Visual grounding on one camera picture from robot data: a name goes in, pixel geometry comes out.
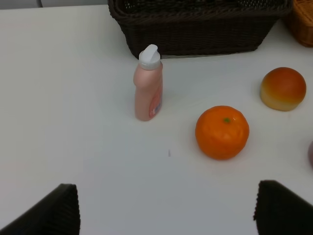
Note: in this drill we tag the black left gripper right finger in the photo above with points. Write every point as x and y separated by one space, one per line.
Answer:
279 211

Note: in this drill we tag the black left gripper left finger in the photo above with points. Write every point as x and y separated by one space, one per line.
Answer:
57 213

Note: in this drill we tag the pink bottle white cap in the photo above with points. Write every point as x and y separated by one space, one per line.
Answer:
148 81

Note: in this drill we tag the purple translucent cup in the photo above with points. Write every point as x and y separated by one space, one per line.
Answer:
310 154

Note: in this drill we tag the orange mandarin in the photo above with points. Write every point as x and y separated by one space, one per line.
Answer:
221 132

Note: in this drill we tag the round bread bun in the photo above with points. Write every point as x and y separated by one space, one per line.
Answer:
283 89

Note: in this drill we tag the light orange wicker basket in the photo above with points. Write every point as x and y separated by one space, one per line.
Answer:
300 22

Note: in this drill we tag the dark brown wicker basket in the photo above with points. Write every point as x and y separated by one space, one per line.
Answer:
197 27

